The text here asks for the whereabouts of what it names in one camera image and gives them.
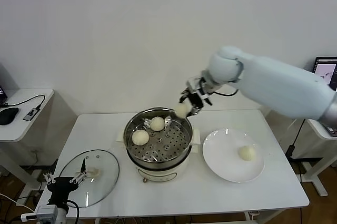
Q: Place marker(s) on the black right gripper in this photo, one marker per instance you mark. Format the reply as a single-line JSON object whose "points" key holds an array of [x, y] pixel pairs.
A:
{"points": [[197, 99]]}

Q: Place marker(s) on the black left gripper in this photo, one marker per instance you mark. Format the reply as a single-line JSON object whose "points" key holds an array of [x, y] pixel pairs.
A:
{"points": [[63, 188]]}

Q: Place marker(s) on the white steamed baozi bun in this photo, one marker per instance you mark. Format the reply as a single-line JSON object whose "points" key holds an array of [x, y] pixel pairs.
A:
{"points": [[157, 124], [247, 153], [181, 111], [140, 137]]}

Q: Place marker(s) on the round glass pot lid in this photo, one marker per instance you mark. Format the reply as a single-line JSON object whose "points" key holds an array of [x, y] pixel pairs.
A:
{"points": [[105, 179]]}

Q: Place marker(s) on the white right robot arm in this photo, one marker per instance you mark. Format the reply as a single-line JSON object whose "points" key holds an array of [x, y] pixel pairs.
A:
{"points": [[276, 84]]}

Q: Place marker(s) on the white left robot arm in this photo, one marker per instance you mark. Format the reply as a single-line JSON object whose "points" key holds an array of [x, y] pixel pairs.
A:
{"points": [[63, 216]]}

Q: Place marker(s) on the stainless steel steamer basket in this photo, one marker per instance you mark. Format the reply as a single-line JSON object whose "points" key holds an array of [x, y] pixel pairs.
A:
{"points": [[173, 147]]}

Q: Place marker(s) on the white side desk with mouse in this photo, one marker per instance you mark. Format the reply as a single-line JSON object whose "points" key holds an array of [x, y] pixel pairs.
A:
{"points": [[26, 129]]}

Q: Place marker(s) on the large white plate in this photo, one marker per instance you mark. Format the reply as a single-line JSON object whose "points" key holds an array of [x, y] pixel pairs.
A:
{"points": [[223, 160]]}

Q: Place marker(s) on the grey usb hub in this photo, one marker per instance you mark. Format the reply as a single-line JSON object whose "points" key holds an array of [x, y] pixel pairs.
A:
{"points": [[30, 114]]}

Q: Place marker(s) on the white electric cooking pot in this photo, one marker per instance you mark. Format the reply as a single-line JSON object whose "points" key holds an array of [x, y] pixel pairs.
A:
{"points": [[168, 172]]}

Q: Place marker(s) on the black computer mouse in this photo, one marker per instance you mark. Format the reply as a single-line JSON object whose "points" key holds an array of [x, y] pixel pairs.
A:
{"points": [[8, 115]]}

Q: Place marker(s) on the black open laptop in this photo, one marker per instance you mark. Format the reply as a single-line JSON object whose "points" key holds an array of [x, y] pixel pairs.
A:
{"points": [[2, 92]]}

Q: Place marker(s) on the white side desk with label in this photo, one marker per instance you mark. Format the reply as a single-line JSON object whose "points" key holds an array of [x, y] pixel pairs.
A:
{"points": [[319, 132]]}

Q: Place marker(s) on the grey open laptop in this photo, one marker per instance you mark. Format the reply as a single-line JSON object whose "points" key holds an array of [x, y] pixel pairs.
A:
{"points": [[325, 71]]}

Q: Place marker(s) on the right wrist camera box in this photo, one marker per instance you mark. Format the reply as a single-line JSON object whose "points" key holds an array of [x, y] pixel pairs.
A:
{"points": [[194, 83]]}

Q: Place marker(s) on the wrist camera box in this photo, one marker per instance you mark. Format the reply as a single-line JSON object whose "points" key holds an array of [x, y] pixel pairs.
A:
{"points": [[194, 83], [46, 212]]}

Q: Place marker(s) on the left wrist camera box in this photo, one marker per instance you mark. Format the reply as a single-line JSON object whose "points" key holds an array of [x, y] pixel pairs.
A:
{"points": [[46, 212]]}

